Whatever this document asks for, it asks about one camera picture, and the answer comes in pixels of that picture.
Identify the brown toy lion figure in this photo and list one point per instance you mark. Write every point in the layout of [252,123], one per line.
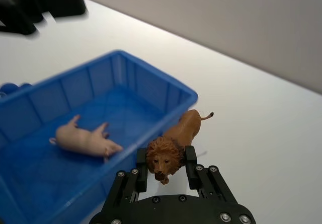
[176,143]

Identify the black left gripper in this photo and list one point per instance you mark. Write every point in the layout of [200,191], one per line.
[60,0]

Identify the blue rounded object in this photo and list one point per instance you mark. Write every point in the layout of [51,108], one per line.
[11,87]

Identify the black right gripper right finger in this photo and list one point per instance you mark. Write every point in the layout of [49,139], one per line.
[213,183]

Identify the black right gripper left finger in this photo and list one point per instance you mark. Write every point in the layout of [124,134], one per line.
[127,191]

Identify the pink toy pig figure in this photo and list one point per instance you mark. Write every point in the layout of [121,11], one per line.
[83,139]

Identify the blue plastic bin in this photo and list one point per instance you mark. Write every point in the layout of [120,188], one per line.
[105,103]

